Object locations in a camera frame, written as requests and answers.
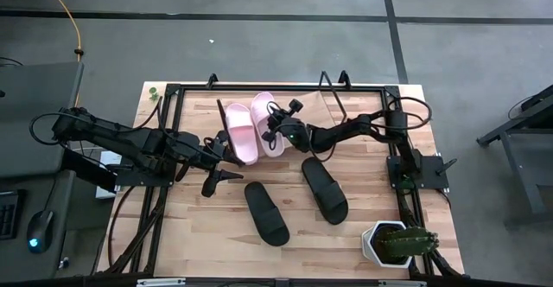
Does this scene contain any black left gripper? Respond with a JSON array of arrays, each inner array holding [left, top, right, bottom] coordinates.
[[194, 130, 245, 198]]

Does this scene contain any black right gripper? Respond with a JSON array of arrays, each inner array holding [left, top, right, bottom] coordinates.
[[263, 99, 310, 150]]

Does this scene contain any pink slide sandal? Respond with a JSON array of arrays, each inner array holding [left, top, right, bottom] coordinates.
[[225, 102, 259, 166], [250, 91, 286, 158]]

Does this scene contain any wooden shelf black metal frame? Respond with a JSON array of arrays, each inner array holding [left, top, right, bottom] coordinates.
[[215, 70, 349, 167]]

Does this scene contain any black slide sandal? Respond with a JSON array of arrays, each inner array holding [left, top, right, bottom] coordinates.
[[301, 156, 349, 226], [244, 181, 291, 247]]

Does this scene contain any white box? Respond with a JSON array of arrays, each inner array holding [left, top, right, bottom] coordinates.
[[95, 150, 123, 201]]

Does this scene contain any white hexagonal plant pot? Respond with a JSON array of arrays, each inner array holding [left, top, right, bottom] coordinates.
[[361, 220, 416, 270]]

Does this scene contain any green cactus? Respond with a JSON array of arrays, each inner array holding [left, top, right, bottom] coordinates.
[[379, 226, 440, 258]]

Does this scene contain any black computer mouse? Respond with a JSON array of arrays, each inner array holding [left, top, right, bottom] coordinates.
[[26, 210, 56, 254]]

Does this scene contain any grey desk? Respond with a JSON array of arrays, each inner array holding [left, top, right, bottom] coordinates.
[[0, 61, 86, 284]]

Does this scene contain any black keyboard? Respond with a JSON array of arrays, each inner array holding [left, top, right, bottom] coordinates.
[[0, 189, 25, 240]]

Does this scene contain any black metal desk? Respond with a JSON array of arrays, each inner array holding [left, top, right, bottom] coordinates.
[[476, 83, 553, 227]]

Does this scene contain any black aluminium table frame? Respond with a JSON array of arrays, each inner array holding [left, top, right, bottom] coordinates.
[[92, 81, 466, 279]]

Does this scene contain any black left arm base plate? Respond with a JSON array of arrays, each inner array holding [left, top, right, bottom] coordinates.
[[115, 165, 176, 188]]

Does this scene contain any silver metal bracket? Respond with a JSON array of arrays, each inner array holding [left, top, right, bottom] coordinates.
[[377, 279, 428, 287], [136, 277, 187, 287]]

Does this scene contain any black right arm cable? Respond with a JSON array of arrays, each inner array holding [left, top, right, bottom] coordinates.
[[385, 95, 433, 131]]

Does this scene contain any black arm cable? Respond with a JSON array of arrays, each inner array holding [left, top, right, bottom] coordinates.
[[28, 112, 94, 146], [385, 95, 433, 131]]

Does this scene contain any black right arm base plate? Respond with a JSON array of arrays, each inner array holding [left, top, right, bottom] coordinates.
[[387, 155, 450, 191]]

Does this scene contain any yellow cable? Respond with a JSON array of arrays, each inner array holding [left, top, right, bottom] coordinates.
[[38, 0, 83, 109]]

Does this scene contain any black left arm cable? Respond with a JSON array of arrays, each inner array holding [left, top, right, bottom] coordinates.
[[28, 112, 94, 146]]

